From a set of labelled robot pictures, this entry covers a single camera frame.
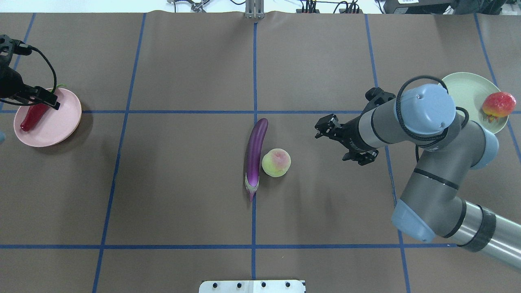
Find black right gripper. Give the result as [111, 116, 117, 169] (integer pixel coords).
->
[315, 114, 379, 166]

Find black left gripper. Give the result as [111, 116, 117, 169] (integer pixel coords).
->
[0, 61, 60, 111]

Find red chili pepper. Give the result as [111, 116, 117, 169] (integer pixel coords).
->
[20, 103, 51, 132]

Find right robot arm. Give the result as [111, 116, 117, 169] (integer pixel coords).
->
[315, 83, 520, 270]

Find pink plate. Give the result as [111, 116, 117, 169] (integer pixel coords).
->
[13, 87, 82, 148]

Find green and pink peach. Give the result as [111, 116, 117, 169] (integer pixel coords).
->
[261, 148, 291, 177]

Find purple eggplant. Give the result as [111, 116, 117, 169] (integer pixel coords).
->
[244, 118, 269, 202]

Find light green plate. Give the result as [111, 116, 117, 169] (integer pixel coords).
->
[442, 72, 508, 134]

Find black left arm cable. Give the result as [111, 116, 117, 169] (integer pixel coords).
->
[0, 45, 57, 107]

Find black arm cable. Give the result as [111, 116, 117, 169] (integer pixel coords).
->
[396, 75, 470, 163]
[0, 45, 57, 107]

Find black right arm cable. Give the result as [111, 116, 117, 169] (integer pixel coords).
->
[396, 75, 470, 163]

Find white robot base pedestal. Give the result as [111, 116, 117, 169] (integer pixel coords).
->
[199, 280, 306, 293]

